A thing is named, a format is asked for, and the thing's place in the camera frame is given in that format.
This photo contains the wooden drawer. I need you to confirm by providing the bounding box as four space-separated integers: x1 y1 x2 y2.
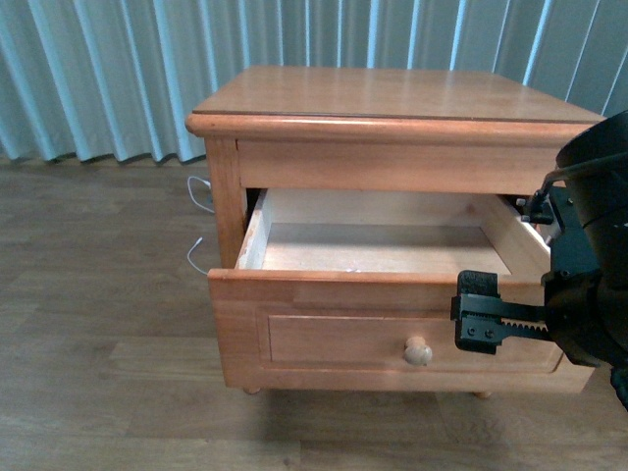
209 188 592 393

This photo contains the pale green curtain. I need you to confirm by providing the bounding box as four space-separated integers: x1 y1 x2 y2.
1 1 627 162

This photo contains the wooden nightstand cabinet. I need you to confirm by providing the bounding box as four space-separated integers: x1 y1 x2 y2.
184 65 607 399

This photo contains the white floor cable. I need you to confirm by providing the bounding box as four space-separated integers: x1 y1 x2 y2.
185 175 216 276

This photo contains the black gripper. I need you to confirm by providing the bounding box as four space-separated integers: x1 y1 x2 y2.
450 112 627 403

